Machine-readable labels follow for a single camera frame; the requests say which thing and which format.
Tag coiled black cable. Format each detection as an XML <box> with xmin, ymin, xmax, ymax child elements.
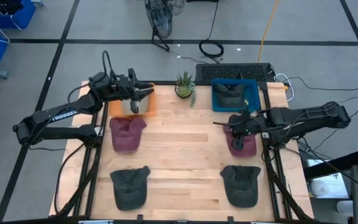
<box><xmin>198</xmin><ymin>0</ymin><xmax>225</xmax><ymax>59</ymax></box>

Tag beige baseball cap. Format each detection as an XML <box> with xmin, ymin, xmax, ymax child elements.
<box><xmin>121</xmin><ymin>93</ymin><xmax>150</xmax><ymax>114</ymax></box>

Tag blue plastic bin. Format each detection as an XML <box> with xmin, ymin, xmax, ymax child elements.
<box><xmin>211</xmin><ymin>78</ymin><xmax>261</xmax><ymax>113</ymax></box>

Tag black aluminium rig frame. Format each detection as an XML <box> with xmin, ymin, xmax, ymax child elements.
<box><xmin>54</xmin><ymin>80</ymin><xmax>315</xmax><ymax>224</ymax></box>

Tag black floor fan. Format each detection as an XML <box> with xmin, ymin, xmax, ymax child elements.
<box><xmin>144</xmin><ymin>0</ymin><xmax>174</xmax><ymax>52</ymax></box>

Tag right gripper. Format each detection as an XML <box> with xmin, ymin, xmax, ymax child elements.
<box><xmin>213</xmin><ymin>101</ymin><xmax>262</xmax><ymax>151</ymax></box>

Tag black perforated computer case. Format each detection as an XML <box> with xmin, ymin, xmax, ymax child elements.
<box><xmin>195</xmin><ymin>62</ymin><xmax>275</xmax><ymax>83</ymax></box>

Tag maroon baseball cap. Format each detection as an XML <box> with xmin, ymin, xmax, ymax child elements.
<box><xmin>109</xmin><ymin>116</ymin><xmax>148</xmax><ymax>154</ymax></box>
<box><xmin>222</xmin><ymin>123</ymin><xmax>258</xmax><ymax>158</ymax></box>

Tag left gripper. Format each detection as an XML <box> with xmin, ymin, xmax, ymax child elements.
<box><xmin>116</xmin><ymin>68</ymin><xmax>155</xmax><ymax>115</ymax></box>

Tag white cable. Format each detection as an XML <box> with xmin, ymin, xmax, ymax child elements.
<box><xmin>274</xmin><ymin>73</ymin><xmax>295</xmax><ymax>103</ymax></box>

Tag dark grey baseball cap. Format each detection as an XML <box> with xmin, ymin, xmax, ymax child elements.
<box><xmin>213</xmin><ymin>83</ymin><xmax>247</xmax><ymax>108</ymax></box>
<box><xmin>109</xmin><ymin>165</ymin><xmax>151</xmax><ymax>212</ymax></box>
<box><xmin>219</xmin><ymin>164</ymin><xmax>262</xmax><ymax>208</ymax></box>

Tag orange plastic bin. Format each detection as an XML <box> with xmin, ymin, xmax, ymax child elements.
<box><xmin>108</xmin><ymin>82</ymin><xmax>157</xmax><ymax>118</ymax></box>

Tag yellow cable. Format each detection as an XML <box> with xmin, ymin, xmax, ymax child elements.
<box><xmin>257</xmin><ymin>0</ymin><xmax>280</xmax><ymax>63</ymax></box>

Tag potted succulents in black pot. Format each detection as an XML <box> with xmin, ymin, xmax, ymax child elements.
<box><xmin>174</xmin><ymin>70</ymin><xmax>197</xmax><ymax>108</ymax></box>

